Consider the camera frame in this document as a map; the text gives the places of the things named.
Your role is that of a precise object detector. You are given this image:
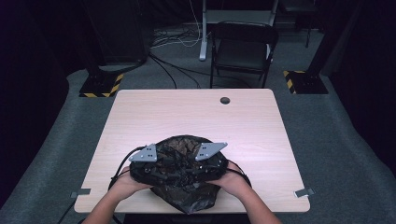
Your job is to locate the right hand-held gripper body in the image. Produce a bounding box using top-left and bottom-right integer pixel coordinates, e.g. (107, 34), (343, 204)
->
(194, 142), (229, 182)

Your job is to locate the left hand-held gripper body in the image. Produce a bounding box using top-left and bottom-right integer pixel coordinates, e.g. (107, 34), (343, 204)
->
(128, 143), (161, 182)

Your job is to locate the black plastic garbage bag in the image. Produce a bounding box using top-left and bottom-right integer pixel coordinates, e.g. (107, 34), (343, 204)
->
(128, 134), (231, 216)

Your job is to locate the person's left hand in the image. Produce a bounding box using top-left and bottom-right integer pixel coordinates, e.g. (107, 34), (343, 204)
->
(108, 165), (154, 202)

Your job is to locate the person's right hand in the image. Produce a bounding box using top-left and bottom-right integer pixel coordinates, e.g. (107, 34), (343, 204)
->
(206, 169), (250, 201)

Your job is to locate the grey tape strip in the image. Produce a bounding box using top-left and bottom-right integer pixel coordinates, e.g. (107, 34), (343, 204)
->
(70, 188), (92, 199)
(293, 187), (316, 199)

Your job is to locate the black stand with hazard-striped base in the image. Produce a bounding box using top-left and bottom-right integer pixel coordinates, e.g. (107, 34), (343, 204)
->
(282, 0), (345, 95)
(78, 0), (125, 98)

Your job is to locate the black folding chair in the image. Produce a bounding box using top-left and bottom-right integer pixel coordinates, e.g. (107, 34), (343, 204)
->
(208, 21), (280, 90)

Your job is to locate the black cabinet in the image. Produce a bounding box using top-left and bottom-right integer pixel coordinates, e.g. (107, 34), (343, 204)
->
(83, 0), (151, 67)

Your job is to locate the dark curtain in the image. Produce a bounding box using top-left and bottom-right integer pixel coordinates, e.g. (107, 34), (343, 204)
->
(320, 0), (396, 178)
(0, 0), (92, 208)

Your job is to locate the dark stool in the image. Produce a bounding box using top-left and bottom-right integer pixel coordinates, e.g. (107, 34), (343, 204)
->
(278, 0), (319, 49)

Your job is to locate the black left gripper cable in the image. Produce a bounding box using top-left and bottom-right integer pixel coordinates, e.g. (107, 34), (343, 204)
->
(57, 145), (148, 224)

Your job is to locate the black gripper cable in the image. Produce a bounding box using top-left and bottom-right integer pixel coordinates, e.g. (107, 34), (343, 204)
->
(57, 145), (148, 224)
(226, 159), (252, 189)

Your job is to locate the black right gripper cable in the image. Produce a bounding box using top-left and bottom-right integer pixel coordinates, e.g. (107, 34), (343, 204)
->
(226, 159), (252, 189)

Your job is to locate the black floor cable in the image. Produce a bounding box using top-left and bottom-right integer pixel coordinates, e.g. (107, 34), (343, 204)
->
(148, 53), (253, 91)

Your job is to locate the tangle of floor cables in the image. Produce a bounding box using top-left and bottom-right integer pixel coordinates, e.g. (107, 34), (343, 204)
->
(149, 0), (205, 49)

